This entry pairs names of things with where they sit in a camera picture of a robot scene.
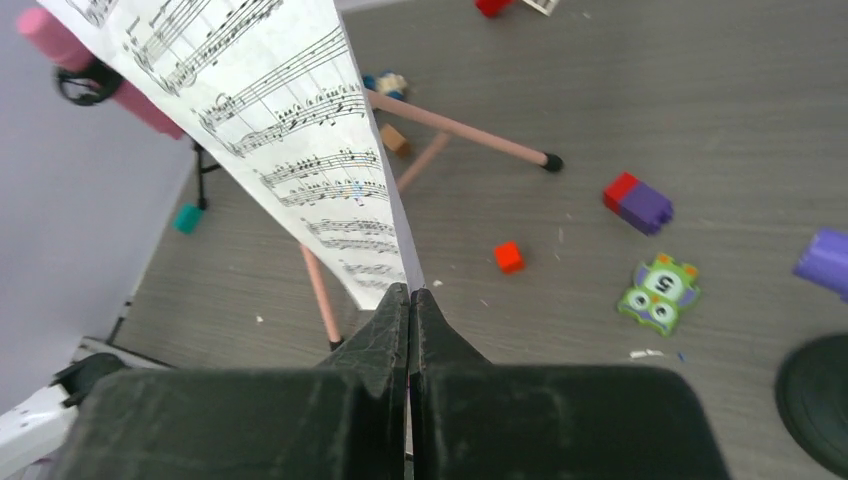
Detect blue white toy car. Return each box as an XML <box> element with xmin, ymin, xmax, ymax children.
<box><xmin>362</xmin><ymin>71</ymin><xmax>408</xmax><ymax>101</ymax></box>

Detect purple microphone on round base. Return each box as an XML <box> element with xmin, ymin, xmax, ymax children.
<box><xmin>775</xmin><ymin>227</ymin><xmax>848</xmax><ymax>478</ymax></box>

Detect pink music stand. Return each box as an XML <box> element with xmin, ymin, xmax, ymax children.
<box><xmin>298</xmin><ymin>88</ymin><xmax>565</xmax><ymax>352</ymax></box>

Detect teal block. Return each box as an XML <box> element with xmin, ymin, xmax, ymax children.
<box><xmin>173</xmin><ymin>204</ymin><xmax>205</xmax><ymax>235</ymax></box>

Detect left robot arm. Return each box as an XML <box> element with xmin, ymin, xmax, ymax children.
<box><xmin>1</xmin><ymin>353</ymin><xmax>128</xmax><ymax>479</ymax></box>

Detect small wooden block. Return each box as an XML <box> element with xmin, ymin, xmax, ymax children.
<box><xmin>379</xmin><ymin>124</ymin><xmax>412</xmax><ymax>158</ymax></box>

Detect pink microphone on tripod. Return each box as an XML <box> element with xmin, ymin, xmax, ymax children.
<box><xmin>16</xmin><ymin>7</ymin><xmax>223</xmax><ymax>212</ymax></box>

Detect green owl number tile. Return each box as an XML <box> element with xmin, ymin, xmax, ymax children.
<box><xmin>616</xmin><ymin>253</ymin><xmax>701</xmax><ymax>337</ymax></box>

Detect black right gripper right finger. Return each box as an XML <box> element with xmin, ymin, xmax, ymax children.
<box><xmin>409</xmin><ymin>289</ymin><xmax>729</xmax><ymax>479</ymax></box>

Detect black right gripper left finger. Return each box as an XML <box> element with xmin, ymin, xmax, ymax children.
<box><xmin>50</xmin><ymin>284</ymin><xmax>410</xmax><ymax>479</ymax></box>

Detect small red cube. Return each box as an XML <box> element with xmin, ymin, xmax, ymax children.
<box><xmin>494</xmin><ymin>241</ymin><xmax>525</xmax><ymax>274</ymax></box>

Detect red purple brick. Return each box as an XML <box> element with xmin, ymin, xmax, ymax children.
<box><xmin>602</xmin><ymin>172</ymin><xmax>674</xmax><ymax>236</ymax></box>

